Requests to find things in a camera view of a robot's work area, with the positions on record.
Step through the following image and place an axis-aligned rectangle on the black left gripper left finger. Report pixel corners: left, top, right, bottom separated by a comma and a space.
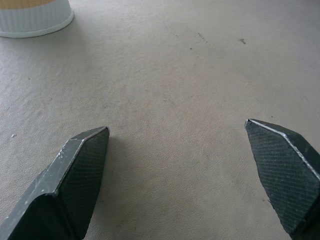
0, 126, 111, 240

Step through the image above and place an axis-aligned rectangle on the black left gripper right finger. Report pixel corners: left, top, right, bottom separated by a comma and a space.
244, 118, 320, 240

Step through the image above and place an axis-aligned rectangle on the white ribbed paper cup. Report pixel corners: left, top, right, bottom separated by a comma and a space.
0, 0, 75, 39

